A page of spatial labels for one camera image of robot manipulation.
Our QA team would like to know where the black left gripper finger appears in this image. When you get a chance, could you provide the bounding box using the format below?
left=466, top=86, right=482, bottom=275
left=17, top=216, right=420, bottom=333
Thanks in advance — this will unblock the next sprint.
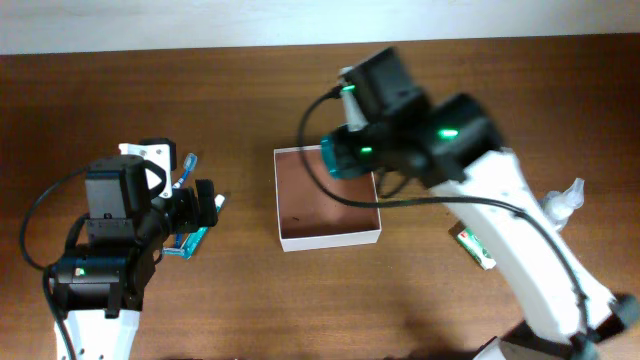
left=195, top=179, right=218, bottom=227
left=118, top=138, right=176, bottom=199

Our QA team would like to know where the blue white toothbrush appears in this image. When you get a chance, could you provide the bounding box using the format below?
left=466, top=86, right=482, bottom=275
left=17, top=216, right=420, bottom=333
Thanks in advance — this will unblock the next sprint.
left=172, top=153, right=198, bottom=189

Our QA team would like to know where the teal mouthwash bottle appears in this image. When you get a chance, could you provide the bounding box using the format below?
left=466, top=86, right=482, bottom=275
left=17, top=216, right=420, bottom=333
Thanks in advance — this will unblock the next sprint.
left=320, top=135, right=373, bottom=179

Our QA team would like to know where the green white soap packet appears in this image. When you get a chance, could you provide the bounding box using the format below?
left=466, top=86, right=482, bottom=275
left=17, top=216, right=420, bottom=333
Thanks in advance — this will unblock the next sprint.
left=455, top=228, right=496, bottom=270

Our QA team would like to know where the clear spray bottle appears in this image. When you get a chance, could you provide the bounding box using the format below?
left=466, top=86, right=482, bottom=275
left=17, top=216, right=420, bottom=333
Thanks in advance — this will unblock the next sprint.
left=540, top=178, right=585, bottom=232

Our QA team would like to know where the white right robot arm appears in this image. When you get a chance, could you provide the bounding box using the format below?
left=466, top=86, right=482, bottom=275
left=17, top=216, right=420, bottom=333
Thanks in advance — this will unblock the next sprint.
left=323, top=89, right=639, bottom=359

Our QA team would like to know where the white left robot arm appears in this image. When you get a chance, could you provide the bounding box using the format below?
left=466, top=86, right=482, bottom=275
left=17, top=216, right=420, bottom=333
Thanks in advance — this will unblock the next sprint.
left=44, top=138, right=225, bottom=359

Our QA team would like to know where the teal toothpaste tube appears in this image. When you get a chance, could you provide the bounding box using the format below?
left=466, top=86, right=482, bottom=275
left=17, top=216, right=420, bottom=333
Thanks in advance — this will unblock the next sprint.
left=176, top=194, right=227, bottom=259

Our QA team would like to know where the blue disposable razor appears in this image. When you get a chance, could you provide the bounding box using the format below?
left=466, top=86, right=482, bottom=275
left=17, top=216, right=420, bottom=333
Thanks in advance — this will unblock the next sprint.
left=162, top=234, right=184, bottom=257

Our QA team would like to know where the white pink open box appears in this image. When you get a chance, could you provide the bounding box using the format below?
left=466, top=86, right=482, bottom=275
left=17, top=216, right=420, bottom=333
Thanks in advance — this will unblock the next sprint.
left=273, top=147, right=382, bottom=252

